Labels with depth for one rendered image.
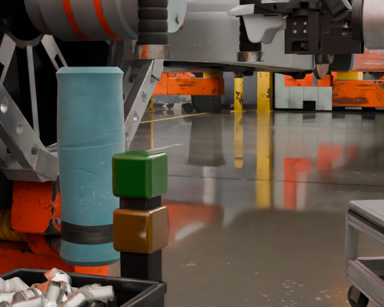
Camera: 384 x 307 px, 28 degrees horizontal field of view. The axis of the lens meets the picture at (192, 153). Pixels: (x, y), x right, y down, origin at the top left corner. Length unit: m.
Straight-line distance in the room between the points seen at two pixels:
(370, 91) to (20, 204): 3.71
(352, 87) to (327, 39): 3.54
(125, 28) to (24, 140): 0.21
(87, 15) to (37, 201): 0.28
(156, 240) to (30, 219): 0.46
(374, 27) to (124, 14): 0.36
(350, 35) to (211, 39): 2.53
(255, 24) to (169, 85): 6.08
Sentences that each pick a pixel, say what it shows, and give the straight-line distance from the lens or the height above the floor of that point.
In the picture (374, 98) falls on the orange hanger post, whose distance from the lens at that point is 4.69.
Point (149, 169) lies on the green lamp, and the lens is 0.67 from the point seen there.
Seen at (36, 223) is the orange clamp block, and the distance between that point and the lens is 1.13.
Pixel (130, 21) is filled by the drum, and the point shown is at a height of 0.80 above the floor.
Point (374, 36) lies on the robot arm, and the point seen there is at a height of 0.78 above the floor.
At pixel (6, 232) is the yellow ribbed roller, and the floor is 0.48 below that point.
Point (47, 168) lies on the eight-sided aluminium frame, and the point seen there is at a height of 0.60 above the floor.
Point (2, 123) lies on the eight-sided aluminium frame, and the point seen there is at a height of 0.67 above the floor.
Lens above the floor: 0.73
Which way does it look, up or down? 6 degrees down
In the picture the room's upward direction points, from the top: straight up
